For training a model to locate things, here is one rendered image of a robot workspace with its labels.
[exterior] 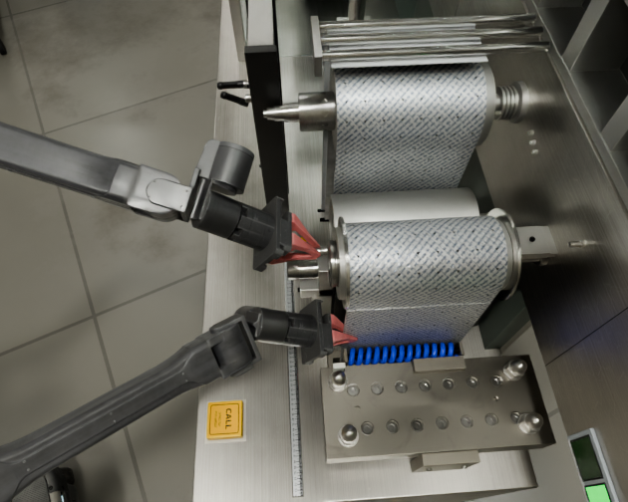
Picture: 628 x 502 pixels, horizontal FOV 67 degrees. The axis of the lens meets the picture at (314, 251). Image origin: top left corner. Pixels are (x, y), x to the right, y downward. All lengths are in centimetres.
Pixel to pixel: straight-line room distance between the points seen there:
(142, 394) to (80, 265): 174
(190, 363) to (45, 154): 34
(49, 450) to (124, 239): 178
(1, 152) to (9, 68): 288
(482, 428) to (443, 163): 47
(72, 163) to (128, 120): 225
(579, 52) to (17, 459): 90
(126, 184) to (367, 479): 70
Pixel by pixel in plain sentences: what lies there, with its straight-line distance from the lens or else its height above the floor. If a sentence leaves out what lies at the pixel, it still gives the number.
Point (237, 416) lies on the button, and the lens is 101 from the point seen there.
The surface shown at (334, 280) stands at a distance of 72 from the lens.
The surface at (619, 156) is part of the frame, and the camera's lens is 71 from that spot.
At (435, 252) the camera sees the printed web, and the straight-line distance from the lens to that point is 71.
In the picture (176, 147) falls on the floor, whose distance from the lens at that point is 270.
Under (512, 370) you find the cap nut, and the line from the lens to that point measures 95.
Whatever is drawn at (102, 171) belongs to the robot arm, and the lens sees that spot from 68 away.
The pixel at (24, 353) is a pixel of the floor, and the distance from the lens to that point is 234.
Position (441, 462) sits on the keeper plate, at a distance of 92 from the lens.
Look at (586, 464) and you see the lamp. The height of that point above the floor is 118.
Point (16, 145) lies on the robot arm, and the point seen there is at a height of 146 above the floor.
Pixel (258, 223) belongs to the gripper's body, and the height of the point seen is 135.
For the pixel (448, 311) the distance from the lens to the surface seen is 82.
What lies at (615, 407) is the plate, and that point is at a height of 128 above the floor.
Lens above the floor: 191
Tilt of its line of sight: 59 degrees down
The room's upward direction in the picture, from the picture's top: straight up
